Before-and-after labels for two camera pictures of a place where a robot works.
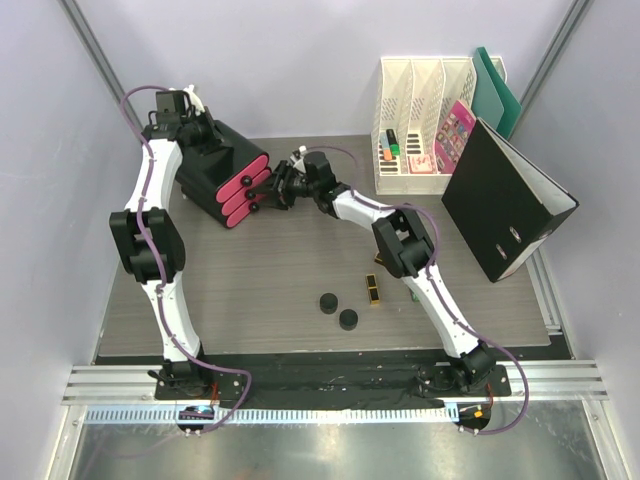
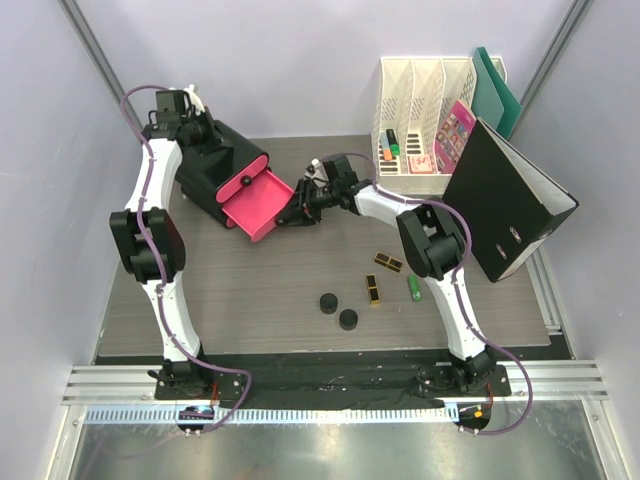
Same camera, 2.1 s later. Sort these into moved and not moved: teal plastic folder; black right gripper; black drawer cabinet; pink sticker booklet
Moved: black right gripper
Not moved: black drawer cabinet; teal plastic folder; pink sticker booklet
